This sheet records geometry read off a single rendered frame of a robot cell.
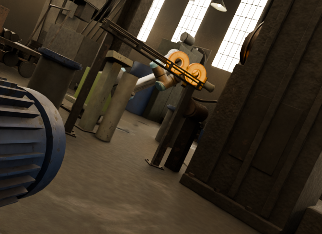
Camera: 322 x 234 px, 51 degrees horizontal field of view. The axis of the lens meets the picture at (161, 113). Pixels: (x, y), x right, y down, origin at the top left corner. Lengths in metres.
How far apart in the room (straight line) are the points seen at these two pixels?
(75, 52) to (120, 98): 2.95
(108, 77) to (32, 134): 1.80
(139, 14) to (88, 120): 3.29
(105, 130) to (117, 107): 0.19
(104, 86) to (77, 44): 2.87
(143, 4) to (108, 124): 3.44
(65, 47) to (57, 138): 4.75
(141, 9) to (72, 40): 1.18
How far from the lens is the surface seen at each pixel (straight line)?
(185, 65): 2.37
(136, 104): 6.17
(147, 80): 3.18
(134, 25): 5.58
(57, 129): 0.85
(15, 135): 0.73
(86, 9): 7.87
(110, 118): 2.47
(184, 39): 11.03
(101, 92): 2.55
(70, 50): 5.45
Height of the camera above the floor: 0.45
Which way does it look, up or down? 2 degrees down
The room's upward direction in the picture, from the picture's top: 25 degrees clockwise
